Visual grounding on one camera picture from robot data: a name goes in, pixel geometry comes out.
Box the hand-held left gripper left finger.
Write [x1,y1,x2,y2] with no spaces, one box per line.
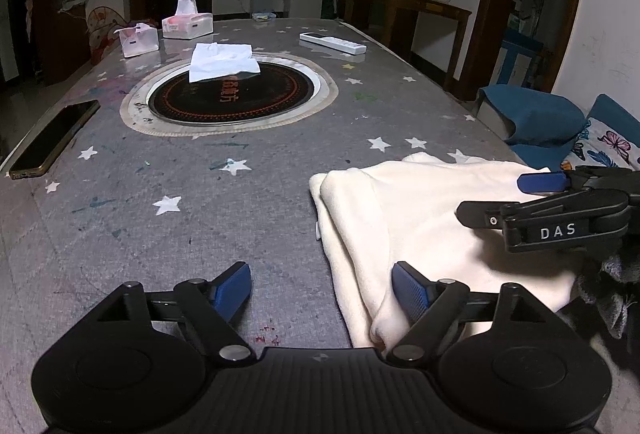
[95,260,252,363]

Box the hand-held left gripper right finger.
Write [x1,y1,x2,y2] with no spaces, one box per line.
[387,261,553,363]

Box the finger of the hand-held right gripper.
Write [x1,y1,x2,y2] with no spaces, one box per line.
[456,200,522,231]
[516,167,573,196]

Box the cream garment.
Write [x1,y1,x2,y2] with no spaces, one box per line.
[309,152,601,350]

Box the person's right hand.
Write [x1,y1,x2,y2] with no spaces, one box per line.
[572,249,640,341]

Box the butterfly printed cushion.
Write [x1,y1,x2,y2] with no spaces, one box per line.
[560,116,640,172]

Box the blue sofa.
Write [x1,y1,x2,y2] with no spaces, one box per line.
[475,84,640,172]

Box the blue storage cabinet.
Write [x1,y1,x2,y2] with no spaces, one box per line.
[492,36,545,90]

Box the round black induction cooktop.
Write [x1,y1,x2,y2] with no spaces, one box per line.
[120,55,340,139]

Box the dark wooden side table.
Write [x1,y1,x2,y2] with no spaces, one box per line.
[342,0,473,92]

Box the white remote control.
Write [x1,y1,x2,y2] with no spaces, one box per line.
[299,32,367,56]

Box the dark smartphone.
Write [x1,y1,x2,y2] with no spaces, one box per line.
[9,99,101,180]

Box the white plastic tissue pack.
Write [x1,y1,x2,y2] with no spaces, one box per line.
[115,21,160,59]

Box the pink and white tissue box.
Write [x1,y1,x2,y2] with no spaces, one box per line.
[161,0,214,39]

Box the pink floor fan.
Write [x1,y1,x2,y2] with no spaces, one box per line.
[86,4,126,65]

